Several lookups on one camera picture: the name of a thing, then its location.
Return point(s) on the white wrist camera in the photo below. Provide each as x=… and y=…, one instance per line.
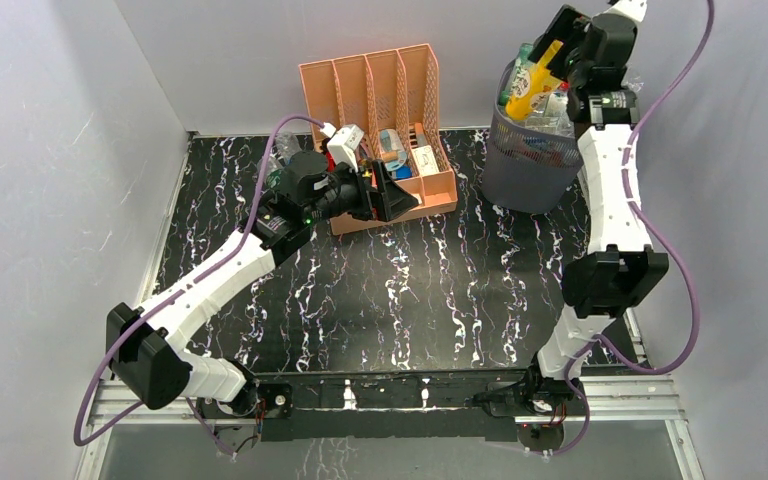
x=343, y=146
x=634, y=10

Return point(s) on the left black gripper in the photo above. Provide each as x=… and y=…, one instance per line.
x=385, y=199

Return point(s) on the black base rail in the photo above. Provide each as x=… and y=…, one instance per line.
x=390, y=397

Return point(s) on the clear bottle dark green label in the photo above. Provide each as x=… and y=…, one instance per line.
x=555, y=110

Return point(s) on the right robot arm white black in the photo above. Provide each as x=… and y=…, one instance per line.
x=620, y=267

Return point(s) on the grey mesh waste bin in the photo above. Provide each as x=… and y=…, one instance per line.
x=527, y=170

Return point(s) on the yellow juice bottle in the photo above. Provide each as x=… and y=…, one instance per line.
x=536, y=85

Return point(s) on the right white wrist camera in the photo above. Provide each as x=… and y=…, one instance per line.
x=634, y=10

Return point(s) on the white carton box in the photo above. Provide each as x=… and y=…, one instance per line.
x=425, y=160

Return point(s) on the green tinted bottle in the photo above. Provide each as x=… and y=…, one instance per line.
x=520, y=66

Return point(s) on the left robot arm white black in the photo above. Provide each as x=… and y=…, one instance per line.
x=150, y=342

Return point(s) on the blue round object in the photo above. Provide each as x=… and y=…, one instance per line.
x=405, y=172

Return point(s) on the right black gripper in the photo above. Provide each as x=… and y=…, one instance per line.
x=566, y=26

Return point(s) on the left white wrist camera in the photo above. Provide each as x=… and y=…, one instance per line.
x=343, y=146

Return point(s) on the peach desk organizer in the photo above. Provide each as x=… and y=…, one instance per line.
x=395, y=88

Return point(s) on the clear bottle blue label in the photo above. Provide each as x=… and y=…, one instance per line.
x=285, y=146

